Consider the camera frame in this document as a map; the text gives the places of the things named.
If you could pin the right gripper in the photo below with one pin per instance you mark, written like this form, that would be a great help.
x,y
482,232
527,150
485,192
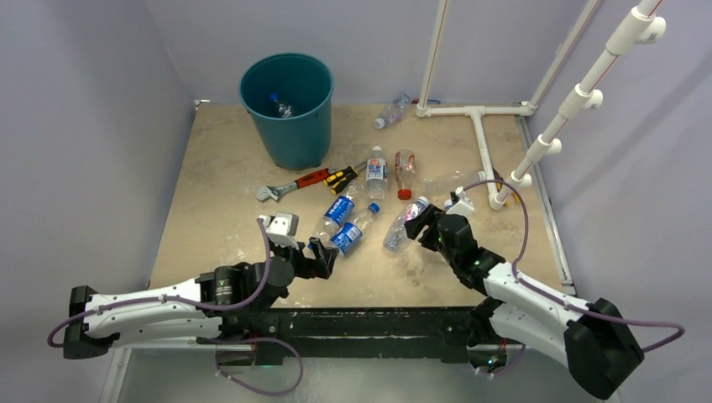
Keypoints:
x,y
415,225

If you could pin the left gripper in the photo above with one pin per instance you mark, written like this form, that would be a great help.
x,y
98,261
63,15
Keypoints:
x,y
321,266

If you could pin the small red-label bottle white cap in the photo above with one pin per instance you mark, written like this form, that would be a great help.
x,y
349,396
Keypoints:
x,y
396,235

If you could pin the large clear crushed bottle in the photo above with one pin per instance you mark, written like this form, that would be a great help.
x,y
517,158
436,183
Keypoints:
x,y
285,109

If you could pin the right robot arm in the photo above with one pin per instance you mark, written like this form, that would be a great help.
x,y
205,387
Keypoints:
x,y
545,300

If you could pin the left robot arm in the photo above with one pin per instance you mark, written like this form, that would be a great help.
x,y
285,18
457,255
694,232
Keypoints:
x,y
99,322

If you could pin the teal plastic bin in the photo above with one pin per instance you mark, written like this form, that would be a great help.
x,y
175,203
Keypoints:
x,y
289,99

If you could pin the small Pepsi bottle lower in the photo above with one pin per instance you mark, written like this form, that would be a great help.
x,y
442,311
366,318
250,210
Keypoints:
x,y
354,228

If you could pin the small pepsi bottle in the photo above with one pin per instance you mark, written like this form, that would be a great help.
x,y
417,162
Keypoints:
x,y
337,214
354,228

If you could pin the clear bottle near pipe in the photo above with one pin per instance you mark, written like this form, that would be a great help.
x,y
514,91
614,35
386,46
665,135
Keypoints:
x,y
450,181

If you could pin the small Pepsi bottle upper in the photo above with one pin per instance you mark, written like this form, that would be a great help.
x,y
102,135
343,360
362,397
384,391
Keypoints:
x,y
337,214

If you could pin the red-cap clear bottle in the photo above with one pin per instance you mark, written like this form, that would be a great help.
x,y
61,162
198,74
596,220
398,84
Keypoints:
x,y
405,173

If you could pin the white-label clear bottle white cap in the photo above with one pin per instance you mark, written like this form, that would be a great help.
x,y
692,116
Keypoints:
x,y
376,174

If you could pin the yellow tool by pipe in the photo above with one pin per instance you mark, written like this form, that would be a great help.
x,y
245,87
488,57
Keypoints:
x,y
500,185

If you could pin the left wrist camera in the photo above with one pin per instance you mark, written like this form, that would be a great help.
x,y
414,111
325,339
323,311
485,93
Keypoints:
x,y
281,229

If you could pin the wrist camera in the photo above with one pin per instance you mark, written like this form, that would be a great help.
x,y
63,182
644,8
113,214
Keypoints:
x,y
281,229
459,203

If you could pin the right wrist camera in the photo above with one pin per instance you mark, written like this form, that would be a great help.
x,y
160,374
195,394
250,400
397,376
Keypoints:
x,y
459,203

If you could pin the red-handled adjustable wrench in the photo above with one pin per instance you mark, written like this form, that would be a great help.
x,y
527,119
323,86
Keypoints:
x,y
276,193

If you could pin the yellow black handled screwdriver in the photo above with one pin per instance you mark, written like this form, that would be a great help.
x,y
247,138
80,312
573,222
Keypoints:
x,y
338,181

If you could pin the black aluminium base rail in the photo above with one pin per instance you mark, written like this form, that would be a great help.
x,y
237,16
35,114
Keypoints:
x,y
444,333

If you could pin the clear bottle by back wall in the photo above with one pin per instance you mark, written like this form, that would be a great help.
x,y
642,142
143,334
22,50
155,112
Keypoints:
x,y
393,111

